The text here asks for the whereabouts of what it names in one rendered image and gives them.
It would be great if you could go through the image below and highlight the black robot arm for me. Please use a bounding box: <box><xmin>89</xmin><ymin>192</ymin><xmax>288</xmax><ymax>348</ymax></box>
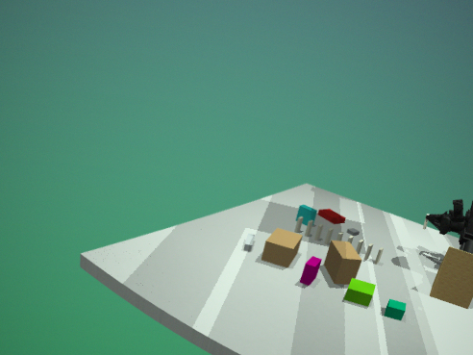
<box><xmin>451</xmin><ymin>200</ymin><xmax>473</xmax><ymax>254</ymax></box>

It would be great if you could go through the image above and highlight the lime green block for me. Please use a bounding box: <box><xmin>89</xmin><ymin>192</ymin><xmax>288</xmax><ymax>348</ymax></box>
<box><xmin>344</xmin><ymin>278</ymin><xmax>376</xmax><ymax>307</ymax></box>

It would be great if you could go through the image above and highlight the teal rectangular block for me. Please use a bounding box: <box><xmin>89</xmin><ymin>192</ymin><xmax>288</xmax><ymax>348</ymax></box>
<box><xmin>296</xmin><ymin>204</ymin><xmax>317</xmax><ymax>226</ymax></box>
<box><xmin>384</xmin><ymin>299</ymin><xmax>407</xmax><ymax>320</ymax></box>

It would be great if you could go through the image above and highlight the magenta rectangular block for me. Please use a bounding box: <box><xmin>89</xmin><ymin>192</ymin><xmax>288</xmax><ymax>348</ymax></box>
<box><xmin>300</xmin><ymin>256</ymin><xmax>321</xmax><ymax>286</ymax></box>

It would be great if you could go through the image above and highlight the red rectangular block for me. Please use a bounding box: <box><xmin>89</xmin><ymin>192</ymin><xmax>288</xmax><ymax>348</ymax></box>
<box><xmin>317</xmin><ymin>209</ymin><xmax>346</xmax><ymax>224</ymax></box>

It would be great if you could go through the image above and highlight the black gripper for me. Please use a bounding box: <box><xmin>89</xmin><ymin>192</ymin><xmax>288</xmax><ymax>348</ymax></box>
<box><xmin>426</xmin><ymin>210</ymin><xmax>466</xmax><ymax>235</ymax></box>

